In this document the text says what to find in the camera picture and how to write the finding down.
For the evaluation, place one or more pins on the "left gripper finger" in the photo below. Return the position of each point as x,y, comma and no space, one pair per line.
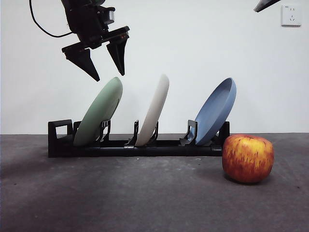
119,55
83,61

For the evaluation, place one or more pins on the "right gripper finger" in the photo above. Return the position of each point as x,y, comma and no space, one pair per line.
265,4

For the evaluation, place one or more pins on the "green plate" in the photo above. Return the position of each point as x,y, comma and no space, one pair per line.
101,108

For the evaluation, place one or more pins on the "red yellow apple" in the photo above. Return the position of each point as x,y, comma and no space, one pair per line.
248,159

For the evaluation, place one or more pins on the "cream white plate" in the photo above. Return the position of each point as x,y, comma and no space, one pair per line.
157,106

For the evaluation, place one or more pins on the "black plate rack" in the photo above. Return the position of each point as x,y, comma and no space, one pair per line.
120,151

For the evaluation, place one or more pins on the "blue plate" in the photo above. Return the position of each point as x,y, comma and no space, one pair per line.
212,116

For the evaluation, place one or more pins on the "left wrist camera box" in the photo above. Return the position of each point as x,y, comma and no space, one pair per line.
110,15

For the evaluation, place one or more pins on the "white wall socket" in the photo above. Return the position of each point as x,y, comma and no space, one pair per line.
291,18

